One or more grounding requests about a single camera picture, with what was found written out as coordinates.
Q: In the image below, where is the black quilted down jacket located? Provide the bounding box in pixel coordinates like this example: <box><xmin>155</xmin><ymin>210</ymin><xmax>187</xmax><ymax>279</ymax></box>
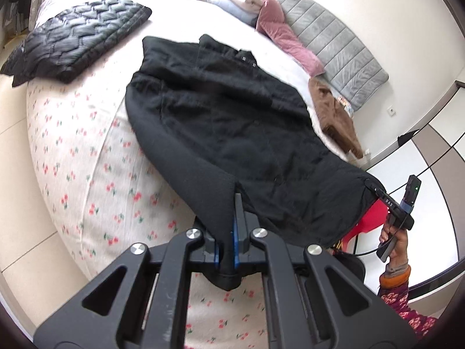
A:
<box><xmin>0</xmin><ymin>0</ymin><xmax>153</xmax><ymax>88</ymax></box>

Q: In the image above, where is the white and brown wardrobe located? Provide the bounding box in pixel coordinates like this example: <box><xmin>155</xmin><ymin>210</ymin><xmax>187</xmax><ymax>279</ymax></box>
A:
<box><xmin>363</xmin><ymin>82</ymin><xmax>465</xmax><ymax>289</ymax></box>

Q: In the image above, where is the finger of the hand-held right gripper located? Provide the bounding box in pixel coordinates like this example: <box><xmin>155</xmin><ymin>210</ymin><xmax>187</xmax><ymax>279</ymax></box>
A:
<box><xmin>364</xmin><ymin>179</ymin><xmax>387</xmax><ymax>200</ymax></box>

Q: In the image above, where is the black cable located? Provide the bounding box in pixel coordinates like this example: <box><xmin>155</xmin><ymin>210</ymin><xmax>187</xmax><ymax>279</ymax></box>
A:
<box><xmin>354</xmin><ymin>222</ymin><xmax>407</xmax><ymax>257</ymax></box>

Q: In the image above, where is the red plastic stool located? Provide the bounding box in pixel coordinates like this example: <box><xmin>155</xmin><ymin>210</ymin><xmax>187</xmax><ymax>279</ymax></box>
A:
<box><xmin>341</xmin><ymin>200</ymin><xmax>392</xmax><ymax>250</ymax></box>

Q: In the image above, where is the pink velvet cloth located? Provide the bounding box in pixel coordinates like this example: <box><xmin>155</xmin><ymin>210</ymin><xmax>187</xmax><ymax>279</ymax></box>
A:
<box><xmin>248</xmin><ymin>0</ymin><xmax>326</xmax><ymax>78</ymax></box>

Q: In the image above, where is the person's right hand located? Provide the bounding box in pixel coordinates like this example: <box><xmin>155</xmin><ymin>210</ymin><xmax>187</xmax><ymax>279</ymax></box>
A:
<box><xmin>380</xmin><ymin>222</ymin><xmax>409</xmax><ymax>274</ymax></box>

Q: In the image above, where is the grey quilted headboard cushion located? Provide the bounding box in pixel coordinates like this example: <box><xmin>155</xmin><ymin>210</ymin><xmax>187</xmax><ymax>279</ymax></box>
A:
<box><xmin>259</xmin><ymin>0</ymin><xmax>390</xmax><ymax>111</ymax></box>

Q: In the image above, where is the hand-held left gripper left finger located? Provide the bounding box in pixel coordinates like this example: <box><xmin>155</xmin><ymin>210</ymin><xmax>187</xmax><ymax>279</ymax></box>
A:
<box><xmin>34</xmin><ymin>218</ymin><xmax>222</xmax><ymax>349</ymax></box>

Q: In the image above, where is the person's right forearm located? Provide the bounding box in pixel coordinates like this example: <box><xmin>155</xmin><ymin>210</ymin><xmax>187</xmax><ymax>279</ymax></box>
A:
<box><xmin>377</xmin><ymin>265</ymin><xmax>439</xmax><ymax>339</ymax></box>

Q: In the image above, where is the bed with floral sheet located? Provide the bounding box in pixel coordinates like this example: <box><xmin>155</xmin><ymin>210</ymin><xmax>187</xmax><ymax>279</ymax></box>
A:
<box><xmin>25</xmin><ymin>0</ymin><xmax>369</xmax><ymax>349</ymax></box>

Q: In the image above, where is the brown garment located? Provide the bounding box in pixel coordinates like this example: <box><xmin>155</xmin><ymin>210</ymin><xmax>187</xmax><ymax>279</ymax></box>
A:
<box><xmin>308</xmin><ymin>77</ymin><xmax>365</xmax><ymax>160</ymax></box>

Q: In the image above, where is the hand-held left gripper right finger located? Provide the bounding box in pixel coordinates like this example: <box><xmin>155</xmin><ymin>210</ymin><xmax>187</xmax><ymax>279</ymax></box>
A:
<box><xmin>232</xmin><ymin>193</ymin><xmax>416</xmax><ymax>349</ymax></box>

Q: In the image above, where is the black fleece coat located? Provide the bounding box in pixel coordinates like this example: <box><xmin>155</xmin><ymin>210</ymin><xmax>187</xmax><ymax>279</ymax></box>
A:
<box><xmin>124</xmin><ymin>34</ymin><xmax>386</xmax><ymax>292</ymax></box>

